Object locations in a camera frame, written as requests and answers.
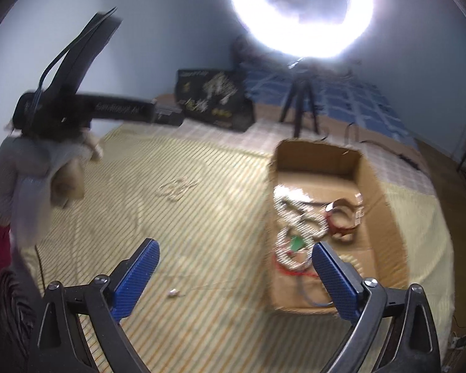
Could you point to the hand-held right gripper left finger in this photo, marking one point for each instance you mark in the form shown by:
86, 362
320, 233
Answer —
136, 276

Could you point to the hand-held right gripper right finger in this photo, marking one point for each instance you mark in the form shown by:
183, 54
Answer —
332, 276

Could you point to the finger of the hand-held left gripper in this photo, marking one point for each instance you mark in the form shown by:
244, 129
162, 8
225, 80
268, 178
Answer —
167, 113

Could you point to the small pearl earring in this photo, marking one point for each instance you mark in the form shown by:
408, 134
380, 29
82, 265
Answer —
173, 292

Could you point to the gold wristwatch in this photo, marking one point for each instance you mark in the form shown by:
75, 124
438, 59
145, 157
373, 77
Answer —
343, 225

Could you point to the thin dark bangle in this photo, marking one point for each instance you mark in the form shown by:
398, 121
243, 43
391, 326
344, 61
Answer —
323, 221

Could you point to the cardboard box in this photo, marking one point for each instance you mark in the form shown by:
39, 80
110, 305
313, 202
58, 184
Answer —
376, 209

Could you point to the person's left hand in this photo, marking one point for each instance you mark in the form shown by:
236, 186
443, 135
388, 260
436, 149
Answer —
68, 182

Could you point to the black printed bag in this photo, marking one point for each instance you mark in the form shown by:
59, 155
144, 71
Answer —
213, 101

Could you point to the yellow striped blanket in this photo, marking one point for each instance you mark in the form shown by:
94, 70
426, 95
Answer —
202, 241

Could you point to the dark ribbed cloth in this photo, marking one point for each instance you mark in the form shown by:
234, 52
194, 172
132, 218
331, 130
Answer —
7, 318

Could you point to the black tripod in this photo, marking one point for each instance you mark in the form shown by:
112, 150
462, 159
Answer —
301, 93

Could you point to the white power strip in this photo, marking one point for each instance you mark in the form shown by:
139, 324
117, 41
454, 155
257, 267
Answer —
461, 341

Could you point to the beige checked bed sheet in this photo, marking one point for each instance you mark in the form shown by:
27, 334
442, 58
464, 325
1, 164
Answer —
334, 124

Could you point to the blue checked quilt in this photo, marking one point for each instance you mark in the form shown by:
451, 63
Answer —
353, 97

